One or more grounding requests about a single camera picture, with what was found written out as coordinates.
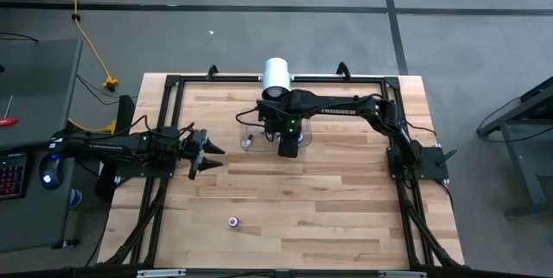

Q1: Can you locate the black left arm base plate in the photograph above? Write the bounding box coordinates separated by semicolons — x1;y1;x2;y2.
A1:
98;161;176;180

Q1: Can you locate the black upright box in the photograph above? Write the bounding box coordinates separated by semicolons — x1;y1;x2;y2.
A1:
115;94;137;135

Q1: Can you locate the blue and white cup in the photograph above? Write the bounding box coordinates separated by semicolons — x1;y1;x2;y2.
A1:
68;187;84;210

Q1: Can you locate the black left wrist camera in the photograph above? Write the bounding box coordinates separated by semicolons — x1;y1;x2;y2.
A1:
189;130;209;149

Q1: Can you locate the backlit black keyboard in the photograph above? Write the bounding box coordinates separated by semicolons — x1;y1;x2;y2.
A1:
0;151;29;202

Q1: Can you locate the yellow extension cord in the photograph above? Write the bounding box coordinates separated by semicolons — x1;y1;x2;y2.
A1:
59;0;120;135

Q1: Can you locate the black computer mouse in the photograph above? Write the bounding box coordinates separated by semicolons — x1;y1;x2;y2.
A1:
38;154;66;192

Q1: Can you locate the grey metal cart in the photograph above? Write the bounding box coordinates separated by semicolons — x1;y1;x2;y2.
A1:
475;76;553;218

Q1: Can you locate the black aluminium table frame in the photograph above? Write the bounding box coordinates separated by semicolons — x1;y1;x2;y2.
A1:
97;73;466;278

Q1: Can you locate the clear plastic bin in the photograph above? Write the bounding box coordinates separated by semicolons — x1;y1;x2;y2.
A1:
239;104;313;154

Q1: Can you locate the red-handled screwdriver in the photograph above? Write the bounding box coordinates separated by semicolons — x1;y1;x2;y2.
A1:
0;94;20;129

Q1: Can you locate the silver metal bracket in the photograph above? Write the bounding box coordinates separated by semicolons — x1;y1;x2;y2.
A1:
137;269;187;278
378;270;428;278

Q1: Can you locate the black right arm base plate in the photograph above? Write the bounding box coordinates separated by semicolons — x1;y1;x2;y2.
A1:
386;145;458;183

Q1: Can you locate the grey desk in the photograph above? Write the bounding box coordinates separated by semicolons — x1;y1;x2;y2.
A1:
0;38;84;253

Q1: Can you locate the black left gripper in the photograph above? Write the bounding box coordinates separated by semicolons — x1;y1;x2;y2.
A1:
173;133;226;183

